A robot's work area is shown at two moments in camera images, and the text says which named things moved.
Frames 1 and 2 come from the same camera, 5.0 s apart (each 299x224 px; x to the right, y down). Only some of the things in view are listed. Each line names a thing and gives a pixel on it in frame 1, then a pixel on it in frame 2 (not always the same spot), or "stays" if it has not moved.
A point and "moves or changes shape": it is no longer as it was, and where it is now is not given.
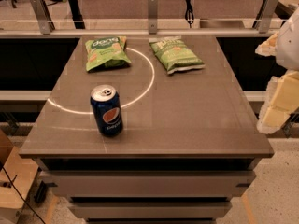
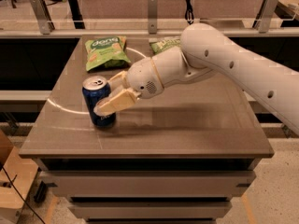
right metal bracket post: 267,7 stays
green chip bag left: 106,52 stays
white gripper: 289,46 to 142,77
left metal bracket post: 44,17 stays
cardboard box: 17,176 stays
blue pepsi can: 108,112 moves or changes shape
